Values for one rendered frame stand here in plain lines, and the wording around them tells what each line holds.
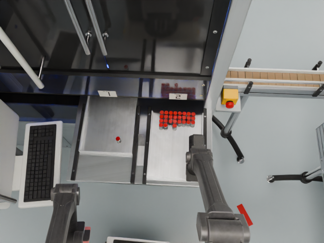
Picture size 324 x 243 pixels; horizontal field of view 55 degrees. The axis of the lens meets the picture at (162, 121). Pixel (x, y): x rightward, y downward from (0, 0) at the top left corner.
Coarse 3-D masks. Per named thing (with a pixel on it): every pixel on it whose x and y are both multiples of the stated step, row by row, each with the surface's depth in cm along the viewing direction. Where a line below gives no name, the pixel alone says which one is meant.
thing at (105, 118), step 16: (96, 96) 165; (96, 112) 162; (112, 112) 161; (128, 112) 161; (96, 128) 158; (112, 128) 158; (128, 128) 158; (80, 144) 152; (96, 144) 155; (112, 144) 155; (128, 144) 155
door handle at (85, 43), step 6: (66, 0) 86; (66, 6) 88; (72, 6) 89; (72, 12) 90; (72, 18) 92; (78, 24) 95; (78, 30) 98; (78, 36) 101; (84, 36) 102; (90, 36) 110; (84, 42) 103; (84, 48) 106
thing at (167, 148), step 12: (156, 120) 159; (156, 132) 157; (168, 132) 157; (180, 132) 157; (192, 132) 157; (156, 144) 154; (168, 144) 154; (180, 144) 154; (156, 156) 152; (168, 156) 152; (180, 156) 152; (156, 168) 150; (168, 168) 150; (180, 168) 150
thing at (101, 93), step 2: (98, 92) 149; (100, 92) 149; (102, 92) 149; (104, 92) 149; (106, 92) 149; (110, 92) 148; (112, 92) 148; (114, 92) 148; (100, 94) 151; (102, 94) 151; (104, 94) 151; (106, 94) 151; (108, 94) 151; (110, 94) 151; (112, 94) 151; (114, 94) 150; (116, 94) 150; (108, 96) 153; (110, 96) 153; (112, 96) 152; (114, 96) 152; (116, 96) 152
